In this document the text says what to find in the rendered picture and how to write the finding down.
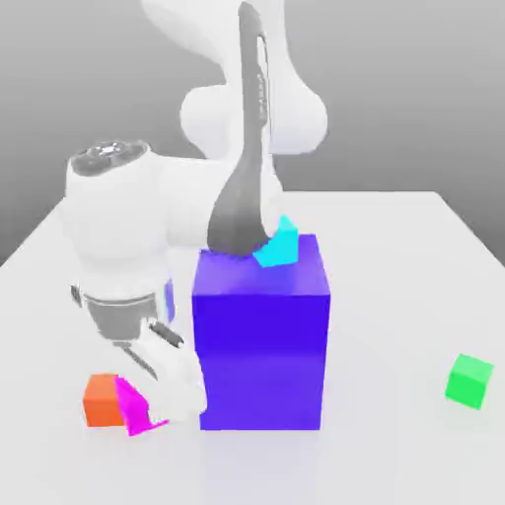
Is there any small green cube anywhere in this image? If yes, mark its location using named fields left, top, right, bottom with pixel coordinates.
left=444, top=353, right=495, bottom=411

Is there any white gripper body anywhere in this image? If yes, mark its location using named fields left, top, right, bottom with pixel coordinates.
left=113, top=329, right=209, bottom=424

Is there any small cyan cube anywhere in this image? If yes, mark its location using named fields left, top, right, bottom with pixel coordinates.
left=252, top=214, right=300, bottom=268

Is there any small magenta cube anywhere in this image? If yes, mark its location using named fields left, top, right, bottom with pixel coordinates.
left=113, top=376, right=171, bottom=438

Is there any small orange cube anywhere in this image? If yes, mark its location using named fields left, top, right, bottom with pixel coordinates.
left=82, top=373, right=126, bottom=428

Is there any large blue box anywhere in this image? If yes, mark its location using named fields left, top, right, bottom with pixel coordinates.
left=191, top=233, right=331, bottom=432

